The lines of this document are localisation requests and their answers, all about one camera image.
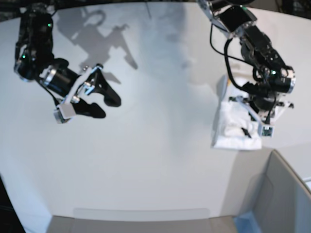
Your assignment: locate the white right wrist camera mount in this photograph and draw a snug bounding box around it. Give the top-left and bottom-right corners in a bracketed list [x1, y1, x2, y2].
[53, 65, 102, 124]

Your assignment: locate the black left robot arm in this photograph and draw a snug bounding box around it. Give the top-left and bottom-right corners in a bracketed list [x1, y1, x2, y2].
[197, 0, 296, 137]

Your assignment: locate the grey cardboard box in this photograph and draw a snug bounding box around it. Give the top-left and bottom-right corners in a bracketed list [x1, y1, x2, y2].
[221, 148, 311, 233]

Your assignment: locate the white printed t-shirt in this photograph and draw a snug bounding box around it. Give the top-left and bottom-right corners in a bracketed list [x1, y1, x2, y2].
[211, 75, 262, 151]

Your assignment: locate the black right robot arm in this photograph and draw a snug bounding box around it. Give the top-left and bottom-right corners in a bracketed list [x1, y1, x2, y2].
[14, 2, 121, 124]

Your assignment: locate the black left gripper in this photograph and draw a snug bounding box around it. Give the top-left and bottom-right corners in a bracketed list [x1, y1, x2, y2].
[242, 95, 278, 138]

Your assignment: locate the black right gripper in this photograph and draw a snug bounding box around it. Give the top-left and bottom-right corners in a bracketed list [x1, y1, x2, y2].
[39, 65, 121, 118]

